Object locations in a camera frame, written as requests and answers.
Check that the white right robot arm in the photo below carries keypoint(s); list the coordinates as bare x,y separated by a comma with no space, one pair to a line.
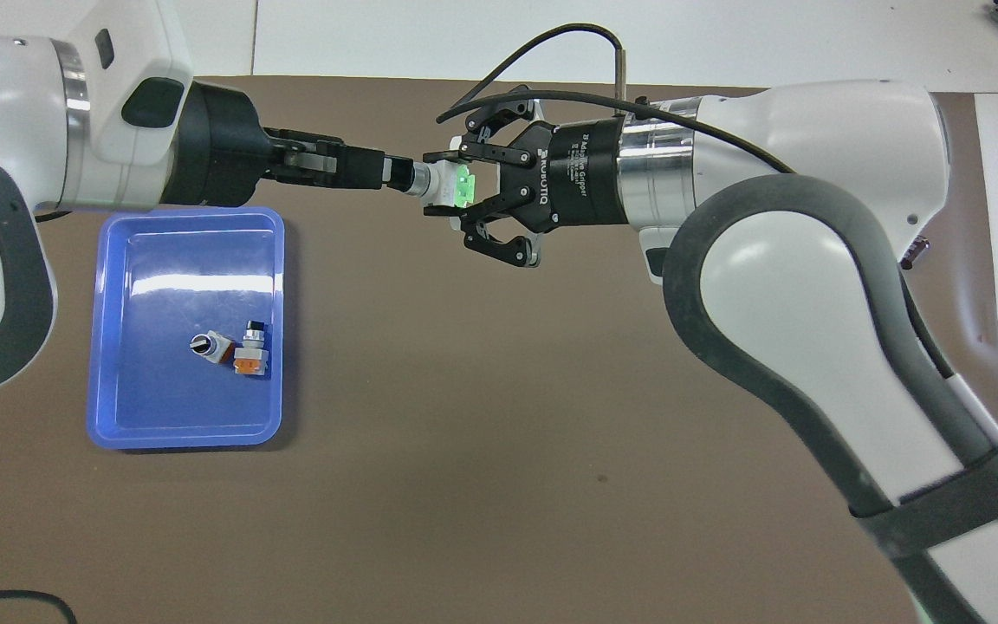
811,286

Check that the brown table mat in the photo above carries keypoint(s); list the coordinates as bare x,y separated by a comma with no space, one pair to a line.
464,433

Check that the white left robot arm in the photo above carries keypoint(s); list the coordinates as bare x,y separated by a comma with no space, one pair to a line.
5,113

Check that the orange-backed push button switch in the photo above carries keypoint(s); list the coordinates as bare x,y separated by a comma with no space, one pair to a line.
250,360

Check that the green-backed selector switch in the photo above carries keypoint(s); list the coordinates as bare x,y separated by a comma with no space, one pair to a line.
445,186

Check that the small black terminal block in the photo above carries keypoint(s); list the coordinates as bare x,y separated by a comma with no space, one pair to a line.
916,253

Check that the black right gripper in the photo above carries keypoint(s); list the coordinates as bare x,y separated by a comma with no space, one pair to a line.
568,178

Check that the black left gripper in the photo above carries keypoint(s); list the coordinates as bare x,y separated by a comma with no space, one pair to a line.
217,147

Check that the white selector switch black knob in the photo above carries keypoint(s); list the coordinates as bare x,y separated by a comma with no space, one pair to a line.
215,347

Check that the blue plastic tray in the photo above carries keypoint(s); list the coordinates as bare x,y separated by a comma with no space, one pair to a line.
161,399

